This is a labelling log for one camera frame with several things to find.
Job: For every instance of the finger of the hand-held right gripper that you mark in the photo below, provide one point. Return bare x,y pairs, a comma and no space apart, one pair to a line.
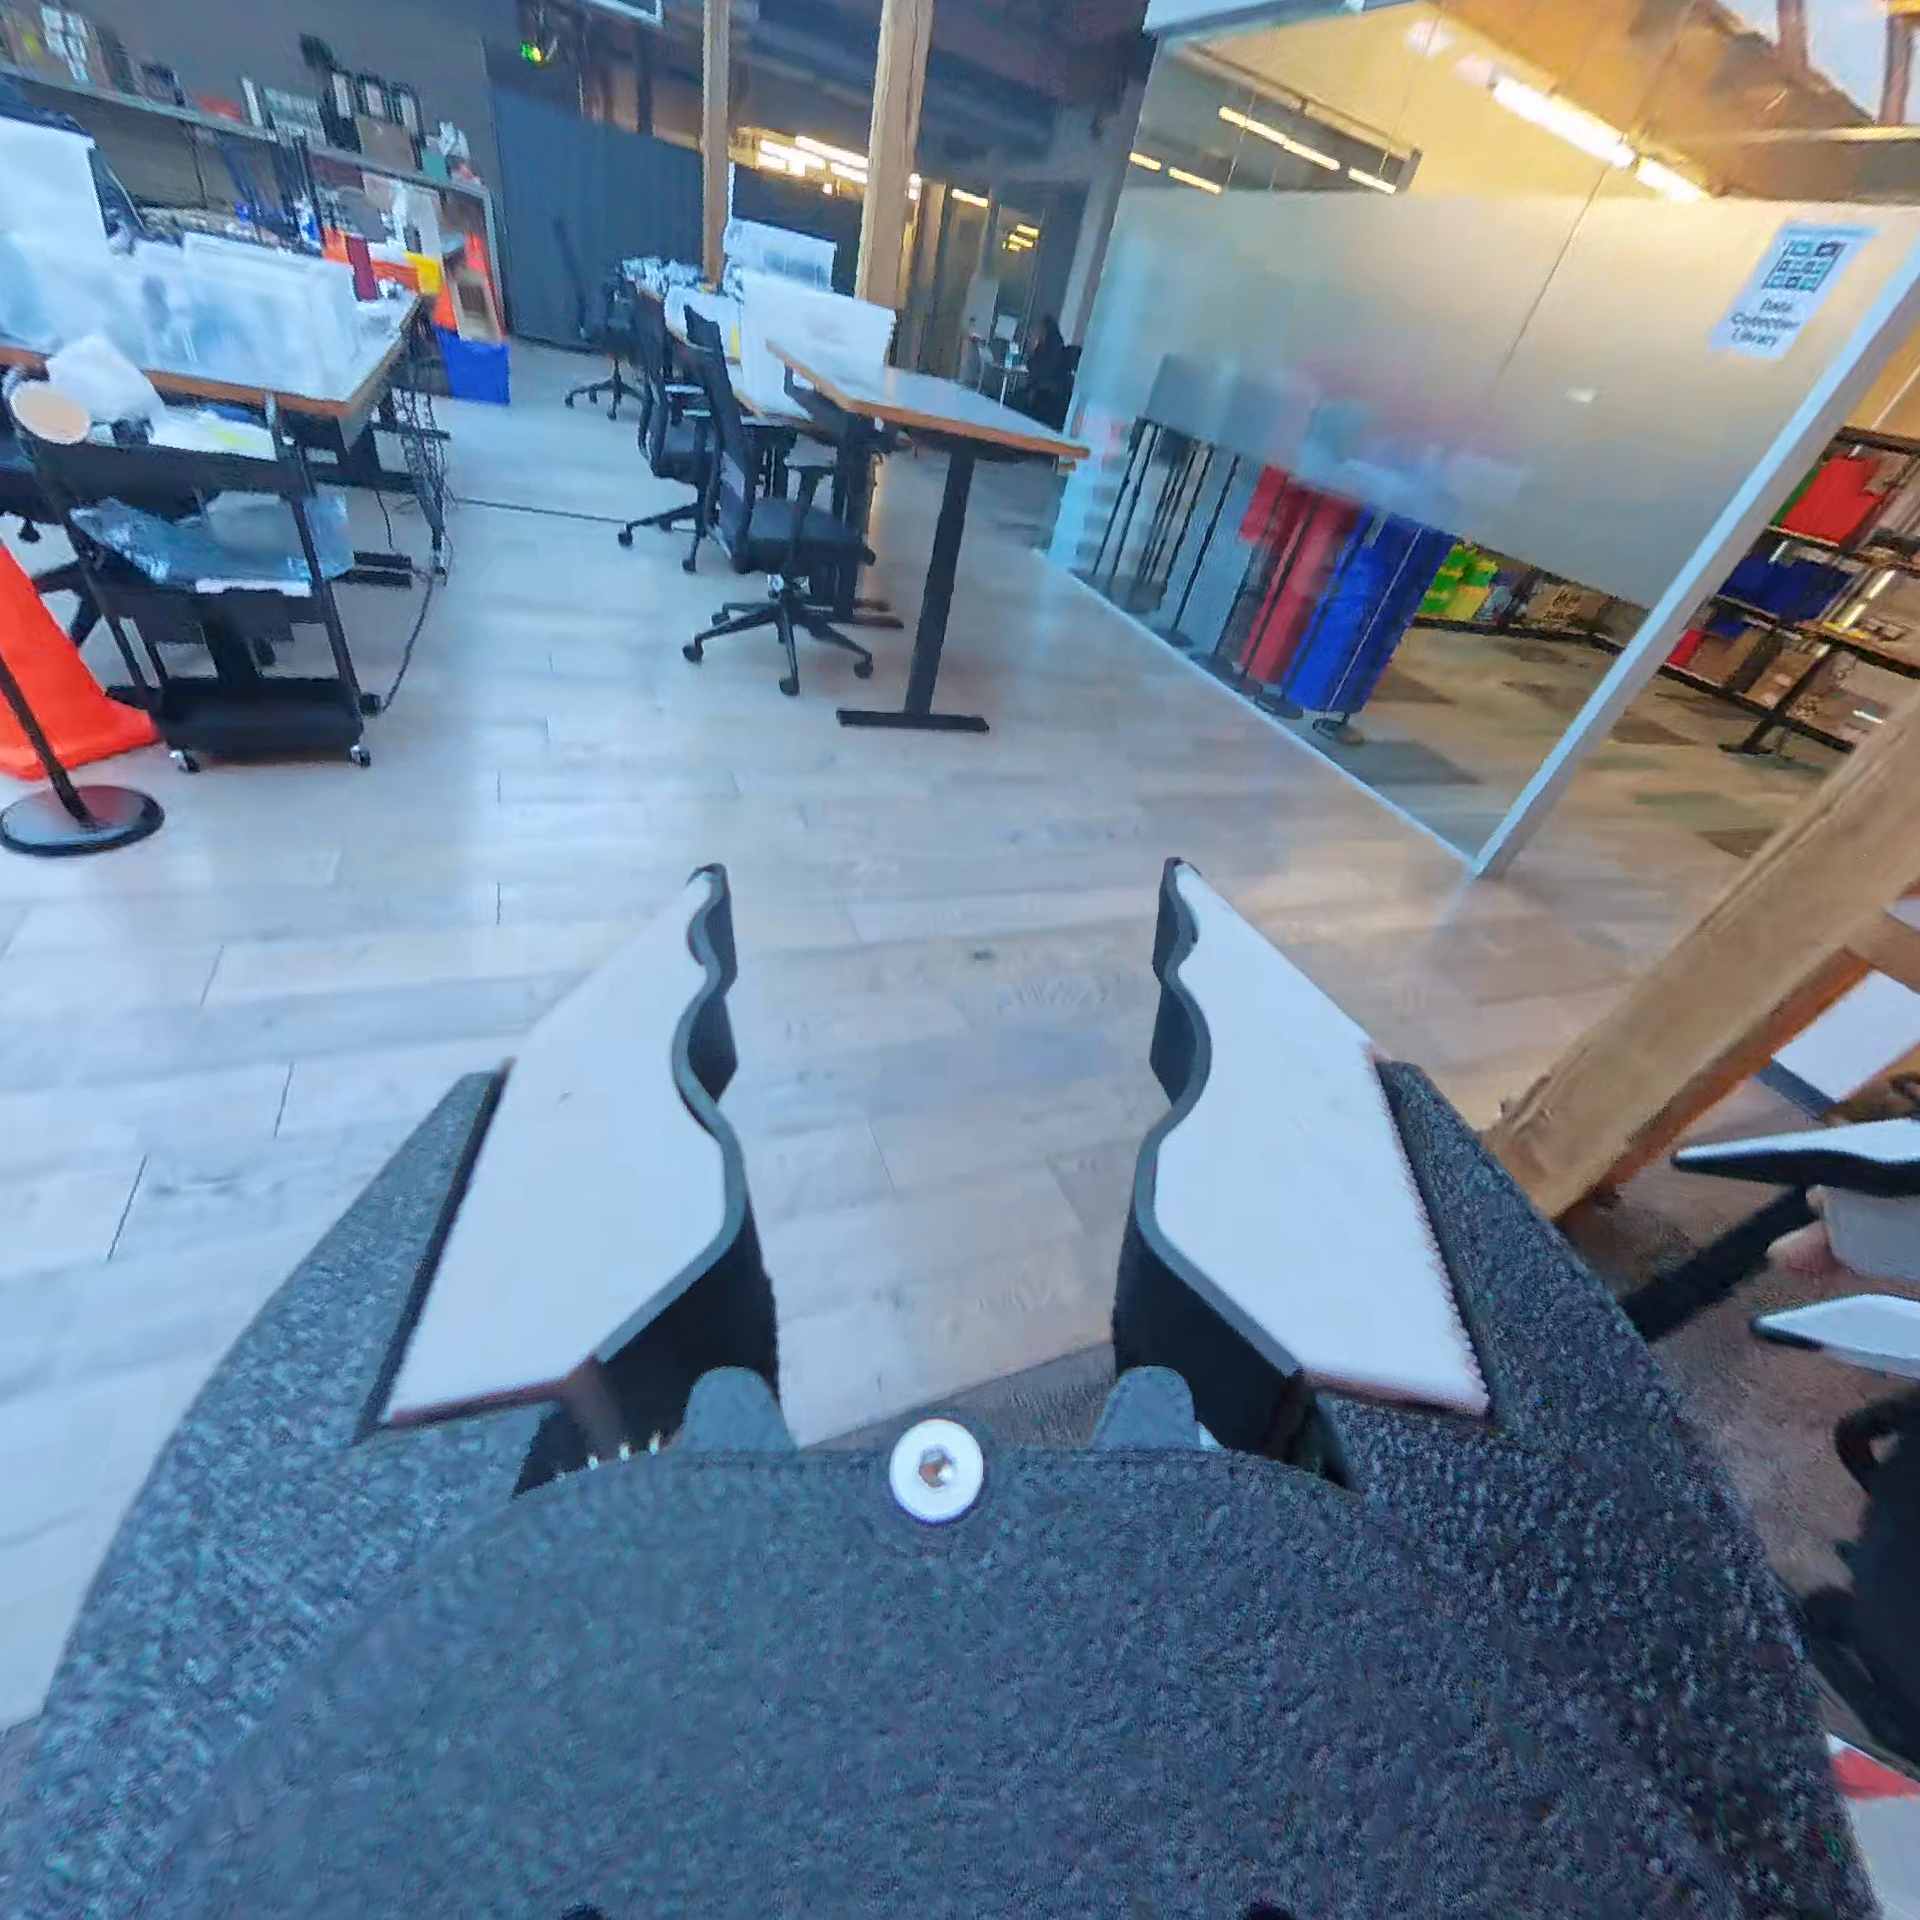
1861,1332
1830,1156

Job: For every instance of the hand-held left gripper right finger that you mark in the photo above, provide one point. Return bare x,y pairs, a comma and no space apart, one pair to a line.
1307,1201

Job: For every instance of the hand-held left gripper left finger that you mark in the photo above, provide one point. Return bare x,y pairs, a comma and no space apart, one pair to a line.
570,1201

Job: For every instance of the slanted wooden beam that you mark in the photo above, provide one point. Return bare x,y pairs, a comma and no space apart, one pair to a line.
1724,960

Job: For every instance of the storage rack with coloured bins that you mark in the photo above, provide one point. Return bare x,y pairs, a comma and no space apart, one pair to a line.
1815,599

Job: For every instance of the black utility cart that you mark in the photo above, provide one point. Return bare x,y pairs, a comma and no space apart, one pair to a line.
226,714

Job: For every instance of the stack of red blue bins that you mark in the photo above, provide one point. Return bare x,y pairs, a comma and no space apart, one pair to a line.
1349,599

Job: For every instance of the round black stand base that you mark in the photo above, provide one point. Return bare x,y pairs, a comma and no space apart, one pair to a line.
83,821

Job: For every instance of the black office chair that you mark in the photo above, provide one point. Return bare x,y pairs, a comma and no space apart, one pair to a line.
675,442
609,338
780,532

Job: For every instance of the orange traffic cone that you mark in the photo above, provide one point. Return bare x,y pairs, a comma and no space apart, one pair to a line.
60,674

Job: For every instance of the blue storage crate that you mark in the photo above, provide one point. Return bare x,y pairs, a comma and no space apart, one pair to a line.
475,368

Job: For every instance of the wooden table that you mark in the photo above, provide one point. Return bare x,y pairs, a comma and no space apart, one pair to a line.
931,397
369,383

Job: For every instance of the blue white paper notice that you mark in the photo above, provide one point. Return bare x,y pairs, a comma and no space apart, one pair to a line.
1793,292

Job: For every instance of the frosted glass partition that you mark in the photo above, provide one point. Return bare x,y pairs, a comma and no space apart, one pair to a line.
1349,299

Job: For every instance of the clear storage box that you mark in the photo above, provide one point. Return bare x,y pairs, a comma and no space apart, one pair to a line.
255,307

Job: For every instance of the white paper cup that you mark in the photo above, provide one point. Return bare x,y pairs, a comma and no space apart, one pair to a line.
44,411

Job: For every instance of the wall shelf with boxes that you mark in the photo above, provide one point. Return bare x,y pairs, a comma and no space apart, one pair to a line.
375,119

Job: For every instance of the wooden post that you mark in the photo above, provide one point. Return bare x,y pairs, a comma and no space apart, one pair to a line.
897,148

